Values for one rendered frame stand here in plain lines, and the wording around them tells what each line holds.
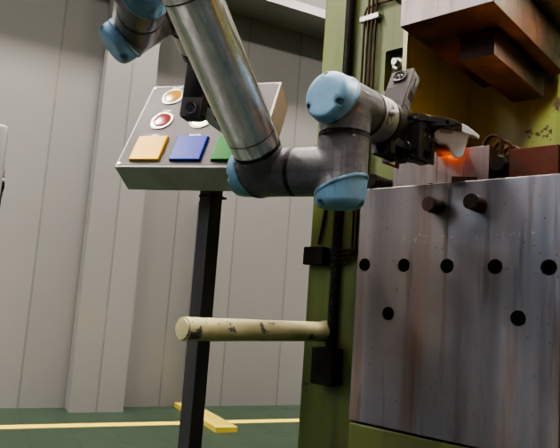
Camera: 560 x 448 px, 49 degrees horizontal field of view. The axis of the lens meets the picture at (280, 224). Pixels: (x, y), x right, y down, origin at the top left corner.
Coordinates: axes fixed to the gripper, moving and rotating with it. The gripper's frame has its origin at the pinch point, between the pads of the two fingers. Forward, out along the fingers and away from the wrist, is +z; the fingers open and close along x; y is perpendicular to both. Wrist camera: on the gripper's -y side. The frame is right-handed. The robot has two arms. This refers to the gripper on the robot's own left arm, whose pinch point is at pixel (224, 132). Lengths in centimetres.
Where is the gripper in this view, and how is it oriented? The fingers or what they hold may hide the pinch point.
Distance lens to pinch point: 132.3
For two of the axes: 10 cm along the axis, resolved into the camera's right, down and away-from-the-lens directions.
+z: 2.1, 6.2, 7.6
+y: 2.0, -7.9, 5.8
